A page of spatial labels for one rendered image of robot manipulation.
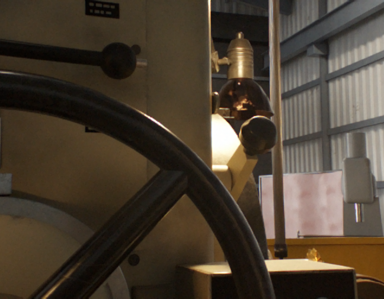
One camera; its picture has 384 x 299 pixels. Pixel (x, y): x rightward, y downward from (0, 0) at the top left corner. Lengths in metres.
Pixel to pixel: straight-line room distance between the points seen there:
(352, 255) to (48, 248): 3.18
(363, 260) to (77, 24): 3.14
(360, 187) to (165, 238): 6.10
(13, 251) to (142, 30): 0.28
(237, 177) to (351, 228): 6.73
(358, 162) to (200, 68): 6.07
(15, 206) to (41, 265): 0.05
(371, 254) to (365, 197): 3.04
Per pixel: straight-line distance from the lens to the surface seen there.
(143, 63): 0.59
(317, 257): 1.12
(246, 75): 1.29
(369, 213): 7.38
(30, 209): 0.51
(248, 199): 0.80
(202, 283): 0.55
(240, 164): 0.67
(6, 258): 0.49
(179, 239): 0.64
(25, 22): 0.64
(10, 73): 0.38
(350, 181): 6.70
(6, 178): 0.53
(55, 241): 0.50
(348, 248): 3.59
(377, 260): 3.70
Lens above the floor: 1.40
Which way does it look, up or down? 7 degrees up
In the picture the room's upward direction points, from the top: 1 degrees counter-clockwise
